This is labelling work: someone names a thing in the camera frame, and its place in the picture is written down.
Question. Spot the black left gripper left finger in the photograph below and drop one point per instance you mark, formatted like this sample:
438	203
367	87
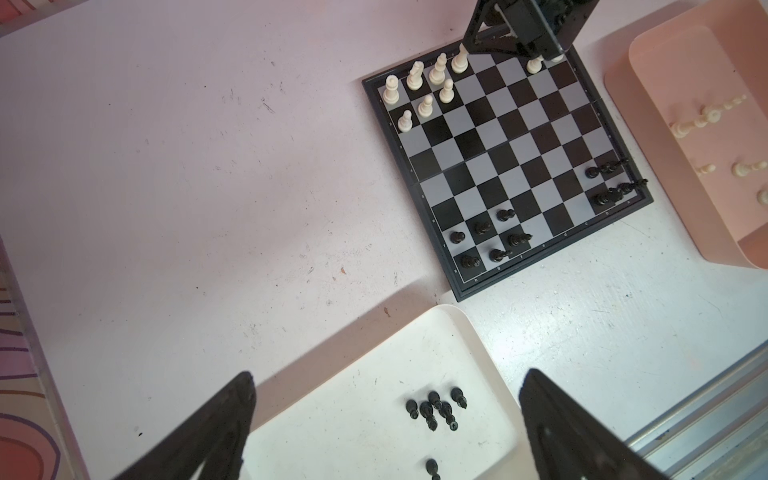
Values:
210	443

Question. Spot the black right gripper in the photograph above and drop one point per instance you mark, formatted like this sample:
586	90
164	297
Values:
526	28

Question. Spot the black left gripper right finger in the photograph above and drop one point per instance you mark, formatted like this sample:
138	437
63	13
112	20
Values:
567	442

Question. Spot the white chess knight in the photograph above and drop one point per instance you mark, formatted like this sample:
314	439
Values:
414	80

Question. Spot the black chess pieces in tray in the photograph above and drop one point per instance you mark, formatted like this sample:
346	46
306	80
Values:
435	406

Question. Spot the white chess rook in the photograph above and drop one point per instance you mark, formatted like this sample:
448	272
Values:
390	94

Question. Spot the white chess pawn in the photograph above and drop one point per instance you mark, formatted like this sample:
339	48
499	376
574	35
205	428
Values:
405	122

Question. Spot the black and grey chessboard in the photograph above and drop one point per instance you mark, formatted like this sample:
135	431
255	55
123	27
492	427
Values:
517	167

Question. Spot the white plastic tray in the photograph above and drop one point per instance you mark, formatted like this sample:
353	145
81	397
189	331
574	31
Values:
355	426

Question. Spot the pink plastic tray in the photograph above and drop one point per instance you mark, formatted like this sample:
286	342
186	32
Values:
693	92

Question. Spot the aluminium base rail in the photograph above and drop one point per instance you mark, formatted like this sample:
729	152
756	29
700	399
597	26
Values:
717	432

